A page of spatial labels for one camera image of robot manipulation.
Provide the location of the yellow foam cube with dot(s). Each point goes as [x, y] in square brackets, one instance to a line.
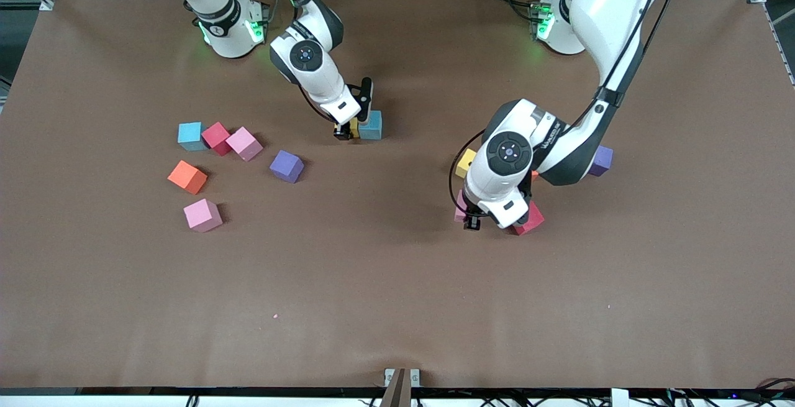
[354, 128]
[464, 163]

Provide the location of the pink foam cube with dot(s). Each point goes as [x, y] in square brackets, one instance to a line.
[244, 143]
[202, 215]
[460, 208]

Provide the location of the light blue foam cube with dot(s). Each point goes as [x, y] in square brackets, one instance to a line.
[190, 135]
[372, 126]

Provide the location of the red foam cube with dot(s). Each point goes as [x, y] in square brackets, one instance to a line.
[533, 220]
[215, 137]

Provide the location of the purple foam cube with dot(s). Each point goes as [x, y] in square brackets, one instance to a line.
[286, 166]
[604, 160]

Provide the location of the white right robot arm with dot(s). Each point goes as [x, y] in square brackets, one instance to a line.
[317, 84]

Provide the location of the brown table cover sheet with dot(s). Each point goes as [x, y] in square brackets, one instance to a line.
[397, 270]

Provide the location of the brown wooden bar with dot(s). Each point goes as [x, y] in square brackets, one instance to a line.
[397, 391]

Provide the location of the white metal bracket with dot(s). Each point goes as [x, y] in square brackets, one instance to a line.
[389, 377]

